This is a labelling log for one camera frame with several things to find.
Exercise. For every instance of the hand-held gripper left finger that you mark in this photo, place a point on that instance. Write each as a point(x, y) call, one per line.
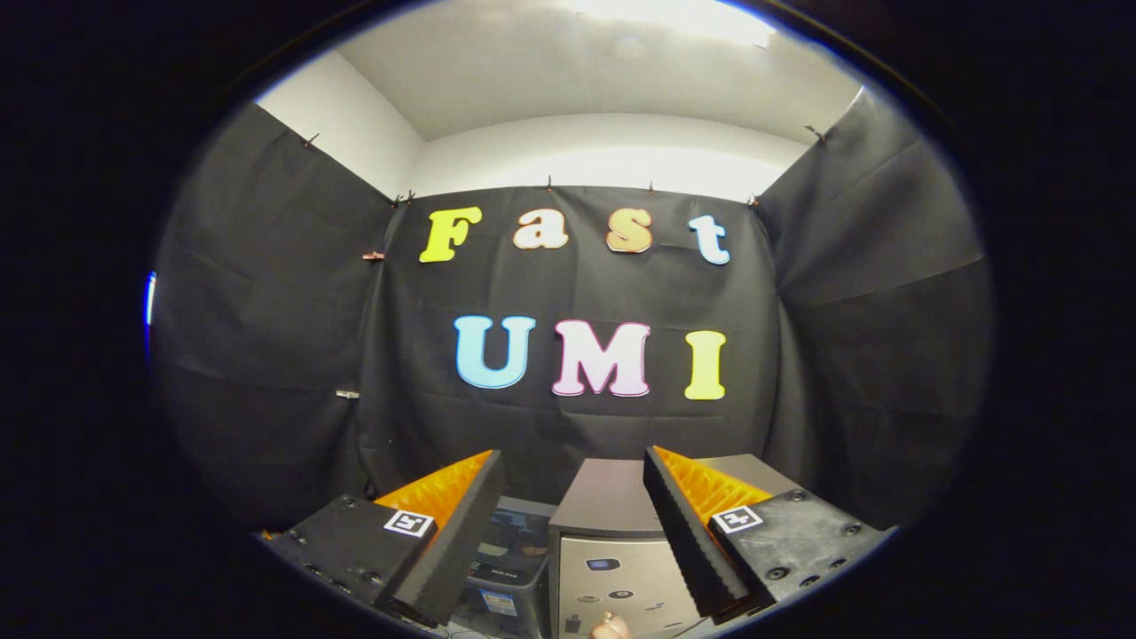
point(461, 532)

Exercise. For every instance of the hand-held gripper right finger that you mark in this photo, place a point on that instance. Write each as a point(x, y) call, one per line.
point(679, 532)

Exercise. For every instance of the small dark washing machine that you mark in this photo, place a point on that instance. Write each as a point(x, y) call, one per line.
point(506, 608)

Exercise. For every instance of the black backdrop cloth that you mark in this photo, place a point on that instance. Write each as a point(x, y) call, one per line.
point(577, 293)

